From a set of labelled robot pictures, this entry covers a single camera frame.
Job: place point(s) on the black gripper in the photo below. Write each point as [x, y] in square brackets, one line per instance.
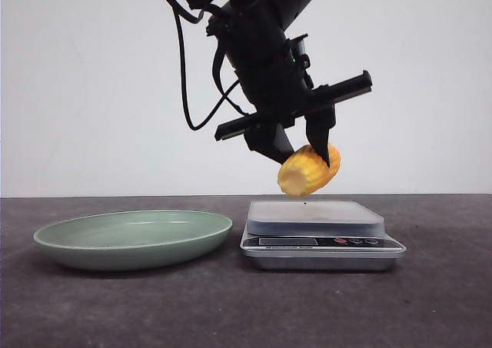
[272, 72]

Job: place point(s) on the yellow corn cob piece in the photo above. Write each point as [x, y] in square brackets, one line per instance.
[305, 172]

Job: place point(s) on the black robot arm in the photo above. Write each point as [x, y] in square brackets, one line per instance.
[272, 71]

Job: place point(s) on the silver digital kitchen scale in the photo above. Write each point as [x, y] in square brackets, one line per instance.
[318, 235]

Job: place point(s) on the green round plate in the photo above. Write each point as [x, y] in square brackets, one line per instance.
[133, 240]

